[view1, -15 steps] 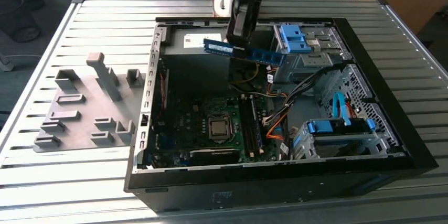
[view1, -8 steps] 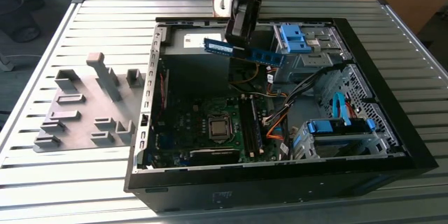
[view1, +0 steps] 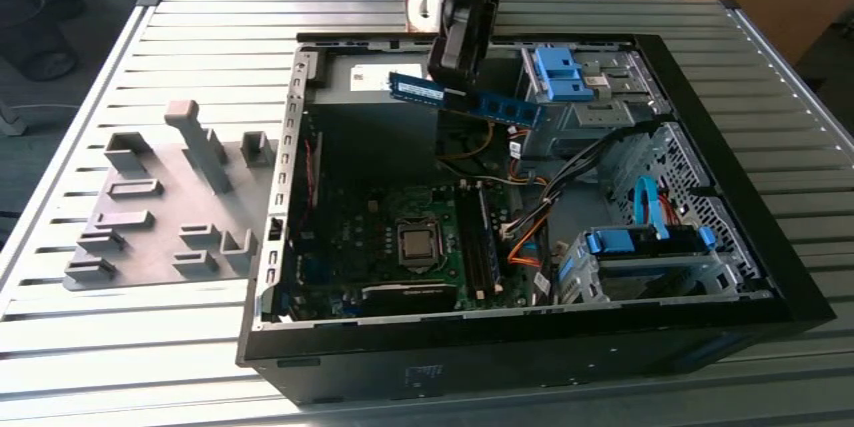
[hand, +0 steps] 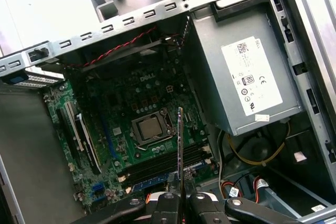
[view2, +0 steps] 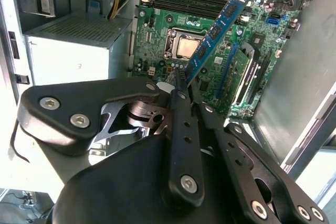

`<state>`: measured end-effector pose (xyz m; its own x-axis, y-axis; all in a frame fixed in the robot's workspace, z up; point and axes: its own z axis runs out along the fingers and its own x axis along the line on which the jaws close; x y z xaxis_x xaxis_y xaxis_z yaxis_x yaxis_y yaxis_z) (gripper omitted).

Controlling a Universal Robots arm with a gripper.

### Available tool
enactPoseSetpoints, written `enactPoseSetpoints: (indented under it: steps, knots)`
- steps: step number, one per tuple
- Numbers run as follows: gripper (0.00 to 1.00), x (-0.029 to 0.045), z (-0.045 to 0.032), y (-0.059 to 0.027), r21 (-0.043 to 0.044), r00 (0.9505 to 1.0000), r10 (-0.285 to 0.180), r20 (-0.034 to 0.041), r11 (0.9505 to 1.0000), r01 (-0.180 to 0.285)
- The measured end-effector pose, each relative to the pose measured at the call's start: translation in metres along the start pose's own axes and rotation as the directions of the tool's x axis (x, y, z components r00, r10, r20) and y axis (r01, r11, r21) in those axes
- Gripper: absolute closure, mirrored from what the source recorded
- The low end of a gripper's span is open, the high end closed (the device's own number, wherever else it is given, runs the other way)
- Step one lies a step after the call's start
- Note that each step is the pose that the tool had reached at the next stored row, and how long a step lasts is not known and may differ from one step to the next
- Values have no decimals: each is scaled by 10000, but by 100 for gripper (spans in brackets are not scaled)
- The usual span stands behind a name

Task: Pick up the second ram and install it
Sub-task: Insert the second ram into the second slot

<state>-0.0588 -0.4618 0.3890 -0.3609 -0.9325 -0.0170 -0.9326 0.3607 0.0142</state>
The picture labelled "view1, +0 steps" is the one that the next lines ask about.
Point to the black graphics card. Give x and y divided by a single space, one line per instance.
410 297

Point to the grey parts rack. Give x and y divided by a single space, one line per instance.
167 207

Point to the green motherboard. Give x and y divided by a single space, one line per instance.
374 207

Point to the CPU socket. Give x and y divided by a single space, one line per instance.
420 267

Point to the blue RAM stick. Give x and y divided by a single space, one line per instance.
508 109

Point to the white desk foot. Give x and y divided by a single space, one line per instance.
10 122

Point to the black PC case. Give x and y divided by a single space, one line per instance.
468 362

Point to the hard disk in blue carrier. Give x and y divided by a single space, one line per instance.
617 239

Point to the grey metal drive cage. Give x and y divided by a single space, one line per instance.
588 119

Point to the black wheeled chair base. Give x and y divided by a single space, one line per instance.
47 64

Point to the blue plastic drive latch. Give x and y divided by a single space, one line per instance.
564 74

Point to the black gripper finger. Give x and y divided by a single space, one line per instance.
449 52
482 22

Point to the grey metal disk bay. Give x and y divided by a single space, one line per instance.
661 262

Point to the silver CPU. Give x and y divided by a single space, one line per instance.
417 244

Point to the grey power supply unit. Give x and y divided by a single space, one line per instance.
374 137

